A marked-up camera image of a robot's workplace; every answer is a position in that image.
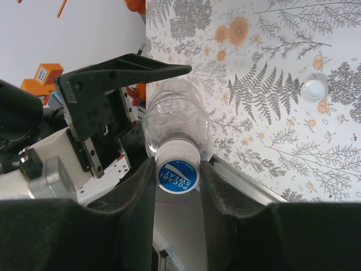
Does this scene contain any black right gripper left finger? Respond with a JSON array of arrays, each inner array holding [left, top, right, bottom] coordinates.
[[0, 157, 157, 271]]

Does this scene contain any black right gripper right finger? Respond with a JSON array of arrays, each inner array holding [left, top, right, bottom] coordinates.
[[200, 160, 361, 271]]

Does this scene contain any clear plastic bottle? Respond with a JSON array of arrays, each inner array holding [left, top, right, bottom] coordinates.
[[140, 78, 214, 170]]

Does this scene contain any grey floral tablecloth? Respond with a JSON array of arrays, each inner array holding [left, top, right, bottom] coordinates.
[[145, 0, 361, 204]]

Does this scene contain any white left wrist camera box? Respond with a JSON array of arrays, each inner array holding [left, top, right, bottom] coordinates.
[[0, 128, 86, 200]]

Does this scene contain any wide aluminium frame rail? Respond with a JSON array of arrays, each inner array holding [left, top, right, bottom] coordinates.
[[210, 156, 285, 204]]

